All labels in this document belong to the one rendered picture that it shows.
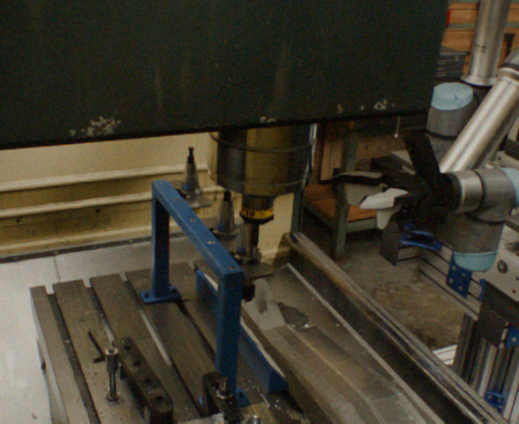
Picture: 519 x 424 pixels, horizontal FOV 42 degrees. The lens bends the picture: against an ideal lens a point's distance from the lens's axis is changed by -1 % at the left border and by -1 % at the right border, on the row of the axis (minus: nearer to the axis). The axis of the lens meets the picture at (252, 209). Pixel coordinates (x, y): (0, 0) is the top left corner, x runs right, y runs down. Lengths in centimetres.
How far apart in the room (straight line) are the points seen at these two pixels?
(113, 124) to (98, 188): 129
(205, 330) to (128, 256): 54
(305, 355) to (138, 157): 76
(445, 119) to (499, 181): 86
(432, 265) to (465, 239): 90
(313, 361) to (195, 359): 42
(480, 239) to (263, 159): 50
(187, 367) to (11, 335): 60
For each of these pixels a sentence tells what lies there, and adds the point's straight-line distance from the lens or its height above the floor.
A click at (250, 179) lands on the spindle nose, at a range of 94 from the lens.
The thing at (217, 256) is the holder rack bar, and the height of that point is 123.
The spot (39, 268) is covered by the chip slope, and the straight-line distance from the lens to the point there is 210.
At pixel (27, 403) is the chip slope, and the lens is 188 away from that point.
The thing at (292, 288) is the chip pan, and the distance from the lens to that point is 233.
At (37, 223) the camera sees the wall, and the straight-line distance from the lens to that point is 208.
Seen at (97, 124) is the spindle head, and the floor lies 163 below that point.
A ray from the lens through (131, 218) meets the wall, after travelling 214.
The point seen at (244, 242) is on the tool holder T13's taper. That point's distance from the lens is 133.
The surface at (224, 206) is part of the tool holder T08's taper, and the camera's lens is 141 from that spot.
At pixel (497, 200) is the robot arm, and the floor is 142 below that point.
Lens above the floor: 187
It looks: 25 degrees down
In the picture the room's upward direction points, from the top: 4 degrees clockwise
